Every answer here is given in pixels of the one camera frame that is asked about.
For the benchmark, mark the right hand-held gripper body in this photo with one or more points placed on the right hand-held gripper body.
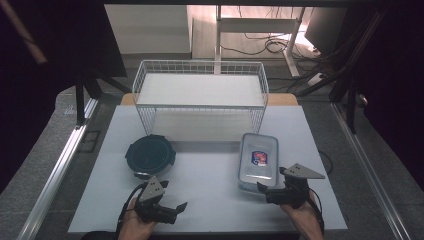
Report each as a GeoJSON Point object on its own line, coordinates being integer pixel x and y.
{"type": "Point", "coordinates": [295, 191]}

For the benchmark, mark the person's left hand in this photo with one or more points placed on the person's left hand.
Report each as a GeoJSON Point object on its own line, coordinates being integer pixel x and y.
{"type": "Point", "coordinates": [133, 223]}

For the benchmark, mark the person's right hand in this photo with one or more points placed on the person's right hand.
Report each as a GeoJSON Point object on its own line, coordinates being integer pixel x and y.
{"type": "Point", "coordinates": [306, 218]}

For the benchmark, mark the black metal stand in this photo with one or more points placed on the black metal stand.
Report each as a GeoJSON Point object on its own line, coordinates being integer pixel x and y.
{"type": "Point", "coordinates": [80, 103]}
{"type": "Point", "coordinates": [350, 106]}

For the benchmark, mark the white desk frame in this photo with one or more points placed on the white desk frame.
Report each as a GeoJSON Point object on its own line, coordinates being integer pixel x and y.
{"type": "Point", "coordinates": [256, 25]}

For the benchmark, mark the white power strip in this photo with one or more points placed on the white power strip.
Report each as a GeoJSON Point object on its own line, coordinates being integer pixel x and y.
{"type": "Point", "coordinates": [315, 79]}

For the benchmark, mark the beige pole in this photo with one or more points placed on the beige pole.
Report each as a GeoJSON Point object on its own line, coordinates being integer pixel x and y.
{"type": "Point", "coordinates": [25, 31]}

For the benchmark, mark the wooden board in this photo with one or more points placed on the wooden board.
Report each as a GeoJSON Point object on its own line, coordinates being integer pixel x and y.
{"type": "Point", "coordinates": [283, 99]}

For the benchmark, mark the white cabinet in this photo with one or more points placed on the white cabinet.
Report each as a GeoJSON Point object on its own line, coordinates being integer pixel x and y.
{"type": "Point", "coordinates": [148, 30]}

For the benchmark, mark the dark round lid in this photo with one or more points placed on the dark round lid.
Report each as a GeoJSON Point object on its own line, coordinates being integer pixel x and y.
{"type": "Point", "coordinates": [150, 156]}

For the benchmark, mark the dark curtain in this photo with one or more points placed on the dark curtain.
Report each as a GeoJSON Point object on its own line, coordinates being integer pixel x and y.
{"type": "Point", "coordinates": [50, 83]}
{"type": "Point", "coordinates": [396, 83]}

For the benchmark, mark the clear rectangular lidded container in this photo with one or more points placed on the clear rectangular lidded container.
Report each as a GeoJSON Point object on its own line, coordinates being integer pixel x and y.
{"type": "Point", "coordinates": [258, 146]}

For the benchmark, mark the aluminium rail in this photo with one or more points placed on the aluminium rail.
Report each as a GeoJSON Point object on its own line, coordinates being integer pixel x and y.
{"type": "Point", "coordinates": [56, 176]}
{"type": "Point", "coordinates": [370, 173]}

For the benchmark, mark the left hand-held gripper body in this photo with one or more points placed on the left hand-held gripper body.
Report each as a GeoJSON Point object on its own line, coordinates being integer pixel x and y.
{"type": "Point", "coordinates": [151, 191]}

